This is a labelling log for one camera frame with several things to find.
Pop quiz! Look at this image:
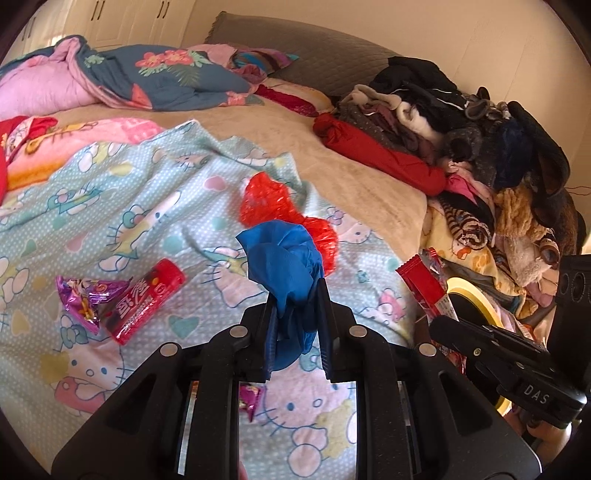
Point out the blue plastic bag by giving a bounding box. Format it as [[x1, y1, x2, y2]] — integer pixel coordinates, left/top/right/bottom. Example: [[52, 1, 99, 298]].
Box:
[[238, 220, 324, 371]]

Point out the red candy bar wrapper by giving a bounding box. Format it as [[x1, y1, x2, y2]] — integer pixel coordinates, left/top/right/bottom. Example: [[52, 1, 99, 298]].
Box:
[[397, 248, 459, 322]]

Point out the red plastic bag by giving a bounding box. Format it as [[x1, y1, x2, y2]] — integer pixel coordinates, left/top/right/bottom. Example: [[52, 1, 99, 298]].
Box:
[[238, 172, 339, 275]]

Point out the red cylindrical snack tube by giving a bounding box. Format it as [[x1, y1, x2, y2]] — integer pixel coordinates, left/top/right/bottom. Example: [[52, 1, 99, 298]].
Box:
[[104, 259, 186, 346]]

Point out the purple foil snack wrapper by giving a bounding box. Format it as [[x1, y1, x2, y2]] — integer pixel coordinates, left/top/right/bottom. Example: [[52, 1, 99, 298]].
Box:
[[55, 276, 130, 334]]

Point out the yellow rimmed black trash bin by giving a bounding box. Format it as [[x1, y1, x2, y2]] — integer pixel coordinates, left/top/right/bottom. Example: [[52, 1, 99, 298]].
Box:
[[447, 277, 512, 416]]

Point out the right hand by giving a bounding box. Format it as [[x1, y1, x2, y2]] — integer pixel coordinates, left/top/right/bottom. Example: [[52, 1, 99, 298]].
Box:
[[504, 406, 572, 467]]

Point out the beige bed blanket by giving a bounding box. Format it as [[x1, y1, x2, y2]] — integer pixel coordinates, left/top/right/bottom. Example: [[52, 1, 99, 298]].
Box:
[[55, 100, 427, 261]]

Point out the hello kitty blue sheet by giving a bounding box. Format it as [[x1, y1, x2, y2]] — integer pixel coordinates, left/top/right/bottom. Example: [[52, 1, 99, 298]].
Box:
[[1, 121, 416, 468]]

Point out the red folded garment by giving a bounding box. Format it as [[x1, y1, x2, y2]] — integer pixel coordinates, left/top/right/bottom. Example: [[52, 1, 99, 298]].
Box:
[[312, 113, 447, 196]]

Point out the pile of clothes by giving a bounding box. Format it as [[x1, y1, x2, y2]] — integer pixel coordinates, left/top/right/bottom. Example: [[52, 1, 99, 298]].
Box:
[[334, 56, 587, 333]]

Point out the striped colourful pillow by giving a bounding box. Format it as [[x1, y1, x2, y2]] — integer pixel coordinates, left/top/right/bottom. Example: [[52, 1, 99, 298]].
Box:
[[229, 48, 300, 84]]

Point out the grey headboard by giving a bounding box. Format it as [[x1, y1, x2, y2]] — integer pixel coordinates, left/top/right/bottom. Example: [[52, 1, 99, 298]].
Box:
[[205, 11, 396, 97]]

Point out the blue floral pink quilt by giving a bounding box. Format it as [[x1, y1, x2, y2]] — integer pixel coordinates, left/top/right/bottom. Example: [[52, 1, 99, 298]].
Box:
[[1, 35, 259, 120]]

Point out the pink cartoon blanket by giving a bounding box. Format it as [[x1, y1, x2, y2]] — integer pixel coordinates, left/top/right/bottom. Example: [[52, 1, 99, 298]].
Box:
[[9, 117, 163, 181]]

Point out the red embroidered cloth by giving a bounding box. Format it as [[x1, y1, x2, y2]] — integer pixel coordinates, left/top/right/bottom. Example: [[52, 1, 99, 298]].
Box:
[[1, 116, 58, 201]]

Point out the white wardrobe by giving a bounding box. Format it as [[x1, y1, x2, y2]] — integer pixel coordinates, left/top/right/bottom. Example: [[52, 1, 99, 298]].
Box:
[[1, 0, 195, 64]]

